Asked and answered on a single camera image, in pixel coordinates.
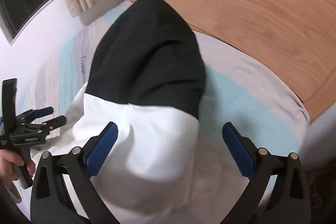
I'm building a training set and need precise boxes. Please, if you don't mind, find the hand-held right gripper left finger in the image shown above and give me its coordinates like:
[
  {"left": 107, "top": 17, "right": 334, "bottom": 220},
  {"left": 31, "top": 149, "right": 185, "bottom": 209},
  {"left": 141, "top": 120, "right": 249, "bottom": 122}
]
[{"left": 31, "top": 122, "right": 120, "bottom": 224}]

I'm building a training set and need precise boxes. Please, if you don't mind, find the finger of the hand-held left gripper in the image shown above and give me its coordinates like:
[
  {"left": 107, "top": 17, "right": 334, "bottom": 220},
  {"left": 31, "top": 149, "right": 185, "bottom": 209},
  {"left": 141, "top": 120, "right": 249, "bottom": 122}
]
[
  {"left": 16, "top": 106, "right": 54, "bottom": 123},
  {"left": 29, "top": 115, "right": 67, "bottom": 133}
]

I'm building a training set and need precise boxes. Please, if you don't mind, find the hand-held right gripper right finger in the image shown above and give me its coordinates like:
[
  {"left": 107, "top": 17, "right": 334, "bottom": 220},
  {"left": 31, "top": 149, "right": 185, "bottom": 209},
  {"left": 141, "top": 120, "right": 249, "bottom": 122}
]
[{"left": 222, "top": 122, "right": 309, "bottom": 224}]

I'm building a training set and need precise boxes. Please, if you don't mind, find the white and black hooded jacket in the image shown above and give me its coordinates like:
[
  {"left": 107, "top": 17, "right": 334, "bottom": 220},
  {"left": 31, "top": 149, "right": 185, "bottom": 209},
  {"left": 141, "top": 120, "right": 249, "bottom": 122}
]
[{"left": 62, "top": 0, "right": 252, "bottom": 224}]

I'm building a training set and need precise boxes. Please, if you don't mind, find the person's left hand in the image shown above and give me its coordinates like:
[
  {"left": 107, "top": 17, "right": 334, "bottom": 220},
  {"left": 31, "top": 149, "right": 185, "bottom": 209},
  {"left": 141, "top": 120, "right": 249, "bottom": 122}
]
[{"left": 0, "top": 149, "right": 36, "bottom": 201}]

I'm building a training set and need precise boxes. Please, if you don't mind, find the bed with striped sheet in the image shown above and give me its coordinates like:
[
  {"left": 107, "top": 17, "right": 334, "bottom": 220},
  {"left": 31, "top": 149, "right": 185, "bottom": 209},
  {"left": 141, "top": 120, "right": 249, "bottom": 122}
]
[{"left": 26, "top": 0, "right": 311, "bottom": 224}]

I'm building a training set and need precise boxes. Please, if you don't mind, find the wooden headboard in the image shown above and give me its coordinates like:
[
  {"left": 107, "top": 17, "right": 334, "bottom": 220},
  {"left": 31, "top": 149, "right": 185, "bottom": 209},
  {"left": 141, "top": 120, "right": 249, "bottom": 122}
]
[{"left": 119, "top": 0, "right": 336, "bottom": 125}]

